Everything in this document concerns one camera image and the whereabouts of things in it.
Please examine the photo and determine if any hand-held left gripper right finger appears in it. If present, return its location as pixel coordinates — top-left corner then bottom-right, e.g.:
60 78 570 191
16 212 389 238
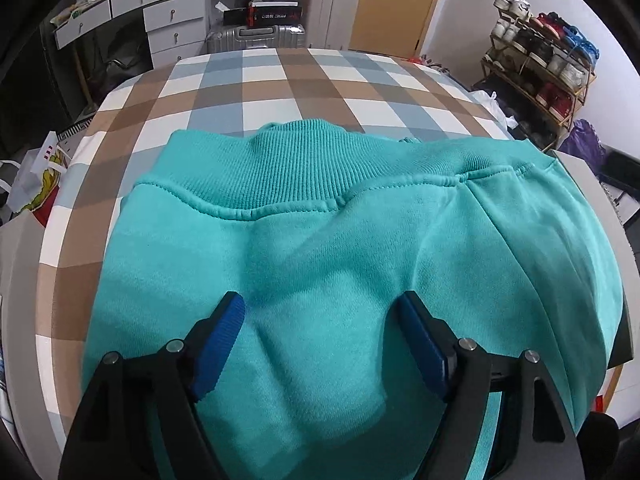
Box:
397 291 586 480

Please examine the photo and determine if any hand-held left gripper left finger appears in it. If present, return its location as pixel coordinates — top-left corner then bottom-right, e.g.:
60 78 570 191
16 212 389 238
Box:
60 291 246 480

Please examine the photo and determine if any teal hoodie with black lining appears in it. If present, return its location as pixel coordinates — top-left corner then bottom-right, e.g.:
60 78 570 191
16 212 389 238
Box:
81 119 626 480

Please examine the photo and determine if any white printed shopping bag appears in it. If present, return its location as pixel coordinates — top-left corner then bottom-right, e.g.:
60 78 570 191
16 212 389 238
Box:
0 130 72 226

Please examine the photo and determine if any white plastic bag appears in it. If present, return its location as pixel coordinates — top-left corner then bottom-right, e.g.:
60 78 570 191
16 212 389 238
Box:
470 89 521 131

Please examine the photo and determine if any purple bag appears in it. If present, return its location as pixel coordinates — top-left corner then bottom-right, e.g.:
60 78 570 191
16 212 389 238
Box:
557 119 607 171

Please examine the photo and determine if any black flat object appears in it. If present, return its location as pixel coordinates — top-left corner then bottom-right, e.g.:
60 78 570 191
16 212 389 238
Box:
597 144 640 206

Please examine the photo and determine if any checked blanket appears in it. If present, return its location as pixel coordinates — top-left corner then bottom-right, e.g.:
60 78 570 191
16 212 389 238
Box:
35 47 516 456

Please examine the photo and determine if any pile of scattered shoes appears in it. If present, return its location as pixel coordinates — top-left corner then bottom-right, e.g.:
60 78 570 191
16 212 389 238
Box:
407 54 451 72

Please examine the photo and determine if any silver suitcase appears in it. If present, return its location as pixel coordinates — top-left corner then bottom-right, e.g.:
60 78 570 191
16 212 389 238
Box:
205 25 307 55

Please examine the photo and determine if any wooden shoe rack with shoes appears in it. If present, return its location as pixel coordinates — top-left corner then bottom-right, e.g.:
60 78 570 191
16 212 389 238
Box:
480 0 599 146

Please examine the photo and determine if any white drawer desk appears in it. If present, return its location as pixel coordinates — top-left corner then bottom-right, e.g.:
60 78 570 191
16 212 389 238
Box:
52 0 208 68

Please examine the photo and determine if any black box with red print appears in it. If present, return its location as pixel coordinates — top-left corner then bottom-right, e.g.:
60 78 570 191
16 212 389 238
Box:
222 2 304 28

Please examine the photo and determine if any wooden door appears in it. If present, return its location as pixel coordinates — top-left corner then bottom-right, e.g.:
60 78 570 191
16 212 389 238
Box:
347 0 451 58

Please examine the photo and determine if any white suitcase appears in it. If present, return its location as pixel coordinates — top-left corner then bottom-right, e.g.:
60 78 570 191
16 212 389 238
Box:
302 0 366 51

